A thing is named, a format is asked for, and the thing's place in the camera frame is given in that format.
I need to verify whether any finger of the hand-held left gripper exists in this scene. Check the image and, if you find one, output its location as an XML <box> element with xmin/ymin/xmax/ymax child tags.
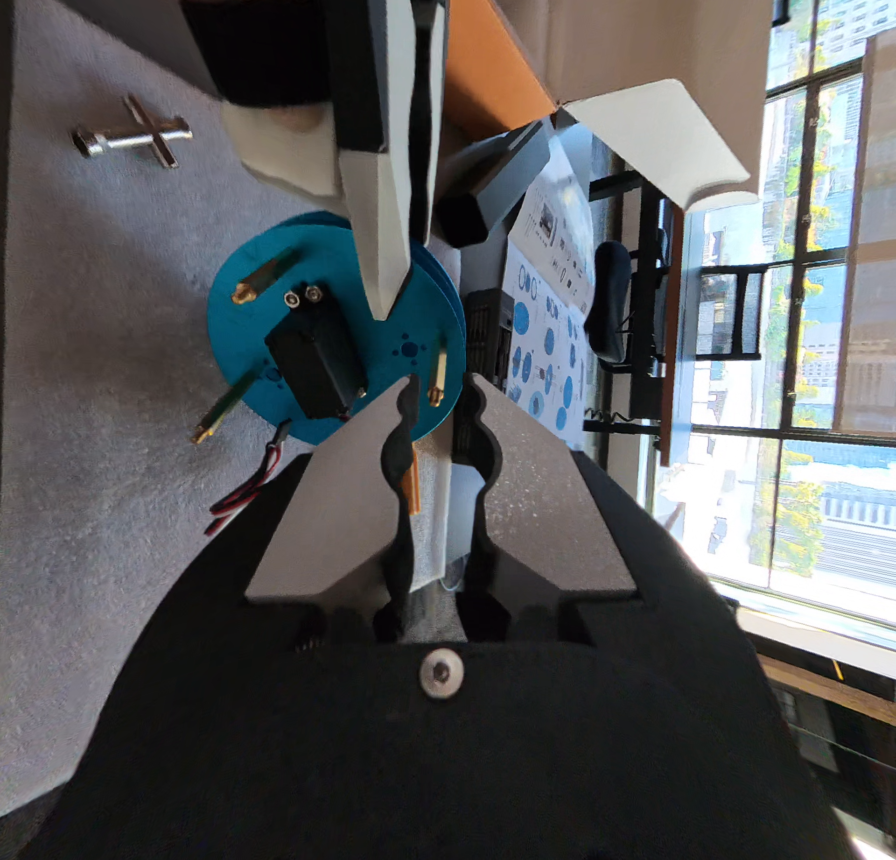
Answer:
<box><xmin>406</xmin><ymin>2</ymin><xmax>451</xmax><ymax>246</ymax></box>
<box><xmin>339</xmin><ymin>0</ymin><xmax>419</xmax><ymax>323</ymax></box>

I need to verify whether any black screwdriver bit tray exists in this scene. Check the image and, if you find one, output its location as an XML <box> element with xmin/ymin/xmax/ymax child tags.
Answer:
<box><xmin>451</xmin><ymin>287</ymin><xmax>519</xmax><ymax>465</ymax></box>

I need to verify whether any black servo motor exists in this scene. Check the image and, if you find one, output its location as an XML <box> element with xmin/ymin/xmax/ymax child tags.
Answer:
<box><xmin>265</xmin><ymin>307</ymin><xmax>368</xmax><ymax>420</ymax></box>

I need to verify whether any brass standoff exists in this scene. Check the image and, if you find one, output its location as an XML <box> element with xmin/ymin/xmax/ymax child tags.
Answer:
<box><xmin>190</xmin><ymin>366</ymin><xmax>263</xmax><ymax>446</ymax></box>
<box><xmin>231</xmin><ymin>246</ymin><xmax>302</xmax><ymax>306</ymax></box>
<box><xmin>428</xmin><ymin>335</ymin><xmax>450</xmax><ymax>407</ymax></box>

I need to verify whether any blue round base plate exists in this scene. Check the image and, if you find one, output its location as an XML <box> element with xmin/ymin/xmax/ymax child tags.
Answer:
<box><xmin>206</xmin><ymin>210</ymin><xmax>468</xmax><ymax>446</ymax></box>

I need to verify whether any dark blue office chair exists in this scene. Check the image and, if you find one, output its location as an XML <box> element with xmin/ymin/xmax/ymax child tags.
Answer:
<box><xmin>584</xmin><ymin>240</ymin><xmax>632</xmax><ymax>365</ymax></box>

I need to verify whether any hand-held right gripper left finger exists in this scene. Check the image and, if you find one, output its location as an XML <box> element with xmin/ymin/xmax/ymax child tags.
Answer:
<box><xmin>244</xmin><ymin>375</ymin><xmax>421</xmax><ymax>642</ymax></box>

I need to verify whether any printed instruction manual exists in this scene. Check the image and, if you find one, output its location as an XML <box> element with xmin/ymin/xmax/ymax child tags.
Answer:
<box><xmin>504</xmin><ymin>142</ymin><xmax>596</xmax><ymax>451</ymax></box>

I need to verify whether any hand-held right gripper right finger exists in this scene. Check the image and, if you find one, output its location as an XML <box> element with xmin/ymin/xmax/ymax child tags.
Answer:
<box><xmin>454</xmin><ymin>372</ymin><xmax>639</xmax><ymax>642</ymax></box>

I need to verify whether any white foam sheet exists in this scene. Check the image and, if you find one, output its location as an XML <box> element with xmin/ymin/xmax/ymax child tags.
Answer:
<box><xmin>0</xmin><ymin>0</ymin><xmax>466</xmax><ymax>815</ymax></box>

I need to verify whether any orange cardboard box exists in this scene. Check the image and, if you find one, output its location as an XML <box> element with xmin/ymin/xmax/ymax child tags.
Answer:
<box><xmin>444</xmin><ymin>0</ymin><xmax>778</xmax><ymax>210</ymax></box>

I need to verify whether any small metal bolt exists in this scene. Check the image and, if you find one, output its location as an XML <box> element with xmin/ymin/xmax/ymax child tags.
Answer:
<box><xmin>70</xmin><ymin>93</ymin><xmax>193</xmax><ymax>169</ymax></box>

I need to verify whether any large window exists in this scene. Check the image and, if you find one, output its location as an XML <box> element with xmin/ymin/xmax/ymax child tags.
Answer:
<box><xmin>647</xmin><ymin>0</ymin><xmax>896</xmax><ymax>630</ymax></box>

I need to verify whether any dark grey case sleeve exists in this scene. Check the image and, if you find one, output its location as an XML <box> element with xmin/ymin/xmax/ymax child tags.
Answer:
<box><xmin>434</xmin><ymin>119</ymin><xmax>554</xmax><ymax>248</ymax></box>

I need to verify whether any red white black servo cable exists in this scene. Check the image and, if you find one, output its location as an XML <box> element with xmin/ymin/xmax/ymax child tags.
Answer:
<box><xmin>204</xmin><ymin>419</ymin><xmax>295</xmax><ymax>537</ymax></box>

